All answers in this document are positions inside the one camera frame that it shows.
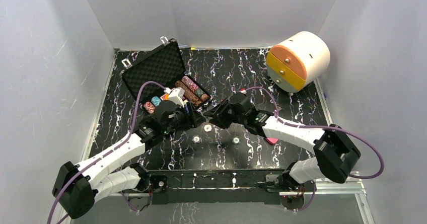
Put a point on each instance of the purple green chip row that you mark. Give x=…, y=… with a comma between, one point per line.
x=196, y=89

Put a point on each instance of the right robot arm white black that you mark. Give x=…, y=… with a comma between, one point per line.
x=335, y=154

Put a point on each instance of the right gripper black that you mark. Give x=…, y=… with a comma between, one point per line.
x=221, y=121

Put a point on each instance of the green poker chip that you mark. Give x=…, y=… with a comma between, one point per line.
x=235, y=140

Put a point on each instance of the round orange yellow drawer cabinet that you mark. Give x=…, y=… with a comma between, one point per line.
x=297, y=61

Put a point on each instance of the aluminium rail frame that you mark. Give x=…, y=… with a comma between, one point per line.
x=323, y=186

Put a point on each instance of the blue white poker chip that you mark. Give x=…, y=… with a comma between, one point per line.
x=196, y=139

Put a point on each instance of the pink dealer button block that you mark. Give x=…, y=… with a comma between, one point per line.
x=271, y=141

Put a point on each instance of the black poker chip case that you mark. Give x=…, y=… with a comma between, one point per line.
x=145, y=78

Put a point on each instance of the red white poker chip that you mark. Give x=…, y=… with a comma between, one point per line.
x=207, y=128

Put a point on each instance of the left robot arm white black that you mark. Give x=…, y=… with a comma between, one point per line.
x=79, y=186

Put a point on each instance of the red green chip row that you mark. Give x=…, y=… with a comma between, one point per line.
x=149, y=107

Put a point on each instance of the brown chip row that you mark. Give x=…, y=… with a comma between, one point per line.
x=189, y=95

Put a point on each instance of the blue orange chip row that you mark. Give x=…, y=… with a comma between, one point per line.
x=156, y=101

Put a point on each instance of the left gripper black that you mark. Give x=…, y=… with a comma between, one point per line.
x=193, y=118

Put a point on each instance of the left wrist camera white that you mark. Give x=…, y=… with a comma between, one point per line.
x=175, y=95

